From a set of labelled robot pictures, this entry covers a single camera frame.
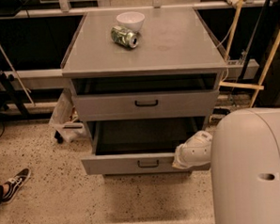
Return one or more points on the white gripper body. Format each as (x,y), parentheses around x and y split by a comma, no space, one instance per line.
(195,152)

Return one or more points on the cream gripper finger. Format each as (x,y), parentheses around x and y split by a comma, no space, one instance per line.
(178,165)

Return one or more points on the grey drawer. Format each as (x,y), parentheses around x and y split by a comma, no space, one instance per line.
(137,146)
(156,105)

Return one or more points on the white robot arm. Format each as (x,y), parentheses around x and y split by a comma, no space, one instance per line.
(244,158)

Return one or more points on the grey drawer cabinet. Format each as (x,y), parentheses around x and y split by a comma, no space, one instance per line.
(174,53)

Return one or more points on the grey top drawer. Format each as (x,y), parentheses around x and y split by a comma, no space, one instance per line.
(156,105)

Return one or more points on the clear plastic bag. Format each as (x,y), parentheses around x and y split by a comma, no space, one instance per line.
(65,120)

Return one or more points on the crushed green soda can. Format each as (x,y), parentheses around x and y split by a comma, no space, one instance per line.
(124,36)

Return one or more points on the white bowl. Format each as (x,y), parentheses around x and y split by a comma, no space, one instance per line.
(132,20)

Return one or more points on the black and white sneaker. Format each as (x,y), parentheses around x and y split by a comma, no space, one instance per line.
(14,184)

